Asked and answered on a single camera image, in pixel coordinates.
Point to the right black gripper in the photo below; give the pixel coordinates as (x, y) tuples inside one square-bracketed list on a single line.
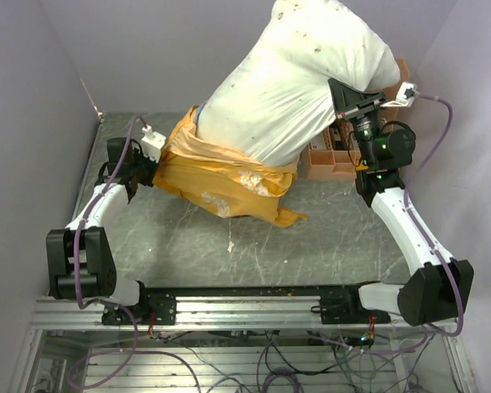
[(346, 97)]

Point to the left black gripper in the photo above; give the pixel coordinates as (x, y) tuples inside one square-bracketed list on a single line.
[(151, 164)]

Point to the white pillow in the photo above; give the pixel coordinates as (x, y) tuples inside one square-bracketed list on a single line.
[(278, 98)]

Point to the orange Mickey Mouse pillowcase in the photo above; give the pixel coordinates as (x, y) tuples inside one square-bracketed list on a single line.
[(225, 182)]

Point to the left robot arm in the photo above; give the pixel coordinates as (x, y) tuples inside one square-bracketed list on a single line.
[(80, 262)]

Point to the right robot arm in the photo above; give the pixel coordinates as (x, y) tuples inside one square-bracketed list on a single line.
[(439, 284)]

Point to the red white box in organizer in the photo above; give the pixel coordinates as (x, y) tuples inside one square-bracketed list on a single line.
[(319, 143)]

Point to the peach plastic file organizer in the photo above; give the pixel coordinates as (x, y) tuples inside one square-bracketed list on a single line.
[(342, 160)]

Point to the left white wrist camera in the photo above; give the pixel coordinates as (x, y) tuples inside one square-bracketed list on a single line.
[(152, 143)]

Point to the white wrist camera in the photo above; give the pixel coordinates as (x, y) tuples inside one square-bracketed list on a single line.
[(405, 96), (152, 143)]

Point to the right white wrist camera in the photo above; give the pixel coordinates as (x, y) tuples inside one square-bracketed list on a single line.
[(405, 96)]

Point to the aluminium mounting rail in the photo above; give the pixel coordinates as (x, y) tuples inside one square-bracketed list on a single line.
[(205, 313)]

